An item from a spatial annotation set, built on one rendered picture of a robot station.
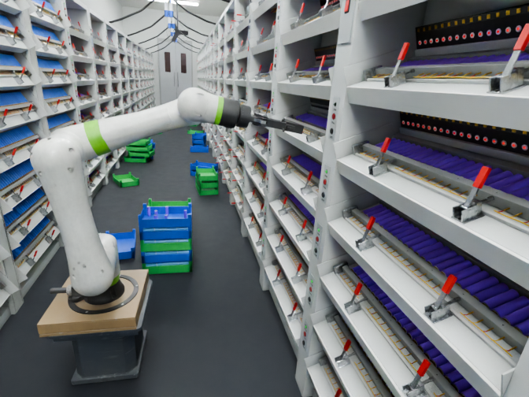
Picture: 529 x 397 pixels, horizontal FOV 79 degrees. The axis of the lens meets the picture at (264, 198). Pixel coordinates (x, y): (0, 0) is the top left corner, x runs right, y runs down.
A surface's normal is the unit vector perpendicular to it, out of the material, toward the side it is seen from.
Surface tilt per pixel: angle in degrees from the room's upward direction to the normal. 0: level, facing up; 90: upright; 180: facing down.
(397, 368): 20
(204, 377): 0
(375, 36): 90
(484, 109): 110
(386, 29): 90
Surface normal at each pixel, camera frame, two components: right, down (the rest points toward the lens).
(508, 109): -0.93, 0.34
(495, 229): -0.27, -0.87
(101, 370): 0.18, 0.35
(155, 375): 0.06, -0.94
